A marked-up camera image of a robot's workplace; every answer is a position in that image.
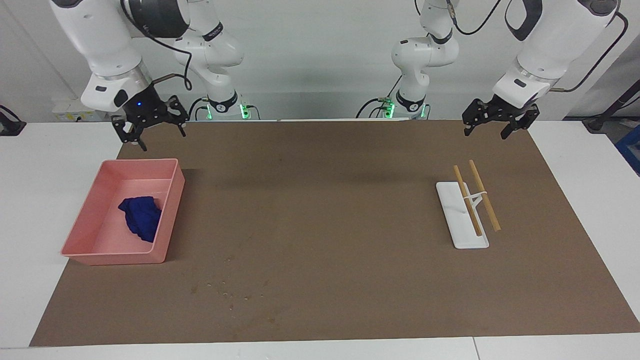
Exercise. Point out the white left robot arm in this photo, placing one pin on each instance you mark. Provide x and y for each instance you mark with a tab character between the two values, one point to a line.
550	40

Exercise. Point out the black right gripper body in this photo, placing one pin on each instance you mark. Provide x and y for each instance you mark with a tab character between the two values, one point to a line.
142	107

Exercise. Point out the blue crate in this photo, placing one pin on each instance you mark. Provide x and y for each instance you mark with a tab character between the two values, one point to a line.
631	150

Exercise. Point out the brown table mat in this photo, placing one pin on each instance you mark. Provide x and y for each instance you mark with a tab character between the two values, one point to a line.
320	225

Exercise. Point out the black clamp mount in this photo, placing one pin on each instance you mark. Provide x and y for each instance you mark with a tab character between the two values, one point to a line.
11	127

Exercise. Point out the black floor stand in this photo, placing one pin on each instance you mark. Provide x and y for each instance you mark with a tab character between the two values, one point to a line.
600	122

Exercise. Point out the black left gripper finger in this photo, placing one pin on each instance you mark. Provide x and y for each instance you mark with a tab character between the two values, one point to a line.
527	116
472	114

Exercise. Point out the blue towel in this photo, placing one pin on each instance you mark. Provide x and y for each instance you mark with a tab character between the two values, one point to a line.
142	217

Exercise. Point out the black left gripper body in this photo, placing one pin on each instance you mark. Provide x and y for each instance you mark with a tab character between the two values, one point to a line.
505	109

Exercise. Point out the white wall socket box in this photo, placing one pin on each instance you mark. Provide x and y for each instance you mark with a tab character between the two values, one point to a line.
65	112

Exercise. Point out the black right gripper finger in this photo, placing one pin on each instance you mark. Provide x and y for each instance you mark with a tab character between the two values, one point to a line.
117	122
182	117

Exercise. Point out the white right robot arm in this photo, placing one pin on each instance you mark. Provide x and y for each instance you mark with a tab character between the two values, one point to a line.
95	40

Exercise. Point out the white towel rack base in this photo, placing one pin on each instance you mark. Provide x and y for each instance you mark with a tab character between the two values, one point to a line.
460	225

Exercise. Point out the wooden rack rod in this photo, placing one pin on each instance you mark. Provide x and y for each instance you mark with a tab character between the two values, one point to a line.
467	200
484	194

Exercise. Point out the pink plastic bin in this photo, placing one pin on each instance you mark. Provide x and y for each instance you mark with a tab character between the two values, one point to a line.
100	235

